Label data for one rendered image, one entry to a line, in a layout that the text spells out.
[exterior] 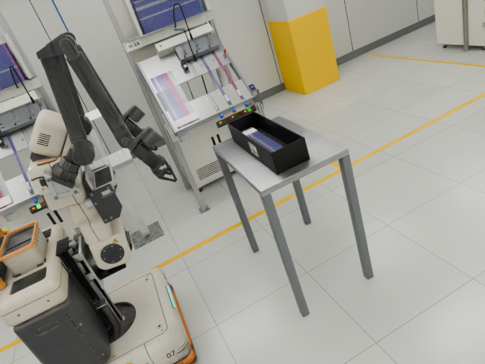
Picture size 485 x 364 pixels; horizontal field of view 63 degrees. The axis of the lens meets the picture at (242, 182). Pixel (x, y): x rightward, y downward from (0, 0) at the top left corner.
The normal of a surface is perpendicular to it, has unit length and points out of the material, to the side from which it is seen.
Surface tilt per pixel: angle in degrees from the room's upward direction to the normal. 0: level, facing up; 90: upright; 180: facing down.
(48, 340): 90
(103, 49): 90
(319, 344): 0
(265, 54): 90
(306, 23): 90
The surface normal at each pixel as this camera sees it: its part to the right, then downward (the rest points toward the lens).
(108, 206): 0.37, 0.36
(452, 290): -0.30, -0.83
